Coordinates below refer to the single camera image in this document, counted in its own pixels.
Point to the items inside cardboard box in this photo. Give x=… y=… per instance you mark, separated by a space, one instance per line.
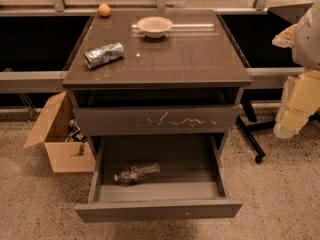
x=75 y=134

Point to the clear plastic water bottle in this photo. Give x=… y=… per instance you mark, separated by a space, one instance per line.
x=136 y=173

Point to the orange fruit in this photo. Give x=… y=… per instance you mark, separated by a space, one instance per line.
x=104 y=10

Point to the open cardboard box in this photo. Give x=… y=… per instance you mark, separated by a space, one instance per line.
x=52 y=130

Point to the crumpled silver chip bag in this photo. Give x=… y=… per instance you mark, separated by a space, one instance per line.
x=104 y=55

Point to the closed grey top drawer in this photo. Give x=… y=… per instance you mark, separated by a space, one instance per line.
x=156 y=120

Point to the white paper bowl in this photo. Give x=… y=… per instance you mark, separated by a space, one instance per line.
x=154 y=27

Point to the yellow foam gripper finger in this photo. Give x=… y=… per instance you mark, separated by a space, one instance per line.
x=300 y=99
x=285 y=38

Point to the open grey middle drawer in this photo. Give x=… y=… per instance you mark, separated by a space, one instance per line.
x=190 y=184

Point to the black rolling stand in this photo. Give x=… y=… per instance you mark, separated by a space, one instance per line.
x=255 y=126

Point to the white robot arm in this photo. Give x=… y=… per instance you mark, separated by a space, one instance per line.
x=306 y=42

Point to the dark grey drawer cabinet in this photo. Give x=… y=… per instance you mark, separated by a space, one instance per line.
x=193 y=64

